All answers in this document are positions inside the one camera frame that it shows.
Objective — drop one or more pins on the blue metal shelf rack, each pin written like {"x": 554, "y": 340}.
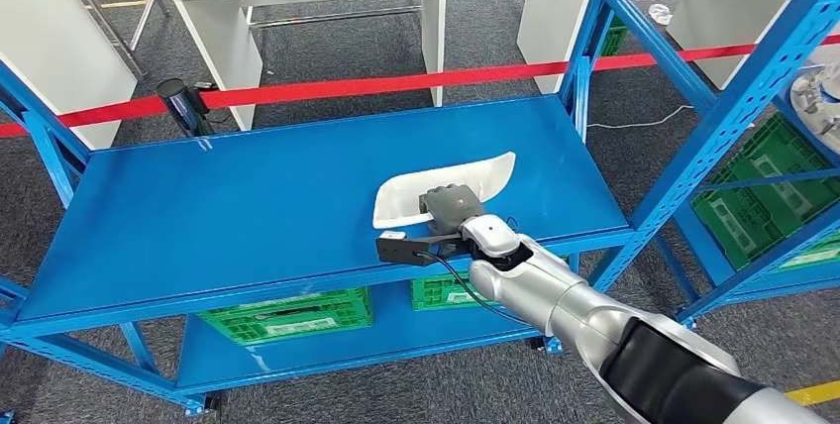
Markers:
{"x": 722, "y": 291}
{"x": 262, "y": 211}

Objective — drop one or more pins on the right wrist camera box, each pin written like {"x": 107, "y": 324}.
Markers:
{"x": 400, "y": 250}

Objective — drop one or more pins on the green plastic crate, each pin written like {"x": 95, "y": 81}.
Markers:
{"x": 741, "y": 211}
{"x": 613, "y": 40}
{"x": 289, "y": 319}
{"x": 433, "y": 293}

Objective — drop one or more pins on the chrome crossbar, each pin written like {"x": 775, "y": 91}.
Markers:
{"x": 328, "y": 15}

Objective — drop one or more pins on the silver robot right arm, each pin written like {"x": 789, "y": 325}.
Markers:
{"x": 558, "y": 303}

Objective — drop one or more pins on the crumpled white wrapper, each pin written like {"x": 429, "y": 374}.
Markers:
{"x": 659, "y": 14}

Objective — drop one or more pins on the black stanchion post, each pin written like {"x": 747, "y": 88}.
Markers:
{"x": 180, "y": 103}

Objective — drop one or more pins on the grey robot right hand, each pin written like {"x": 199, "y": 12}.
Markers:
{"x": 453, "y": 204}

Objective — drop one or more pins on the white plastic panel part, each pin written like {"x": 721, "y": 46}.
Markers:
{"x": 407, "y": 194}

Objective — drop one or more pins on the metal leg frame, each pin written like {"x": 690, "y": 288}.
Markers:
{"x": 98, "y": 14}

